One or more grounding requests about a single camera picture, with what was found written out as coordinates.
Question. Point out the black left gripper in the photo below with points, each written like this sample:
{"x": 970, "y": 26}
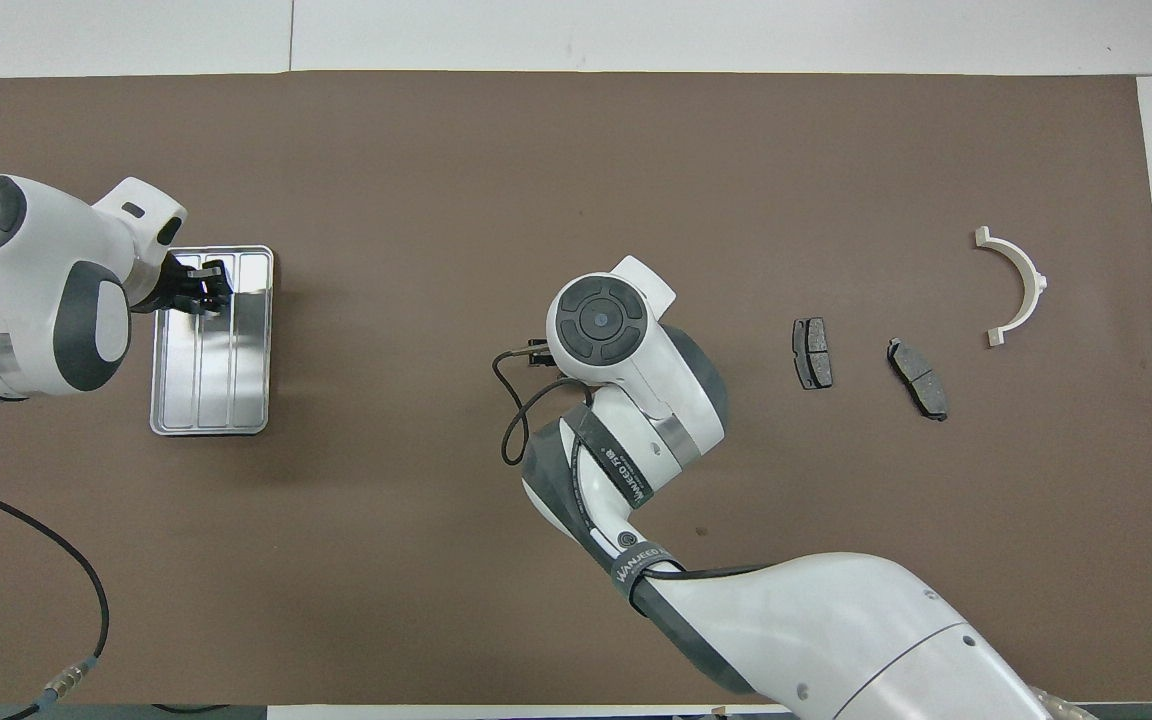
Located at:
{"x": 171, "y": 290}

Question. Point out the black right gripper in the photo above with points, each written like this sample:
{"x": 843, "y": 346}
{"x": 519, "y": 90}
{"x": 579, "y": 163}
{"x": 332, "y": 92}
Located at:
{"x": 540, "y": 353}

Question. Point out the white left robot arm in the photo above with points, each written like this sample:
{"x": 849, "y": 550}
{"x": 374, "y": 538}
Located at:
{"x": 36, "y": 280}

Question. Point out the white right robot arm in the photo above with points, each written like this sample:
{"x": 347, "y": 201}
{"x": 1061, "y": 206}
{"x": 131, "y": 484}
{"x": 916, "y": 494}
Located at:
{"x": 836, "y": 620}

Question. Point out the silver metal tray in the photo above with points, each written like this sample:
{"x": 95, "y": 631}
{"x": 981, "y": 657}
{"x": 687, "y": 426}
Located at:
{"x": 211, "y": 390}

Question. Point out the brown table mat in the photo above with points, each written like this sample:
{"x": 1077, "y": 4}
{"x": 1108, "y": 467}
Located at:
{"x": 416, "y": 200}

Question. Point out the rectangular dark brake pad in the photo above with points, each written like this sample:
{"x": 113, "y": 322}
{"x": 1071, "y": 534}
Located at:
{"x": 813, "y": 353}

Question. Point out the curved dark brake pad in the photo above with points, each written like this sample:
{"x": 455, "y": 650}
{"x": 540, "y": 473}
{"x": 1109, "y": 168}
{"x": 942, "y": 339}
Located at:
{"x": 918, "y": 380}

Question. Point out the white curved plastic bracket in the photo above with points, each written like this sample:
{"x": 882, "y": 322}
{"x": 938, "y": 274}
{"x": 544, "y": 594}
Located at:
{"x": 1031, "y": 280}

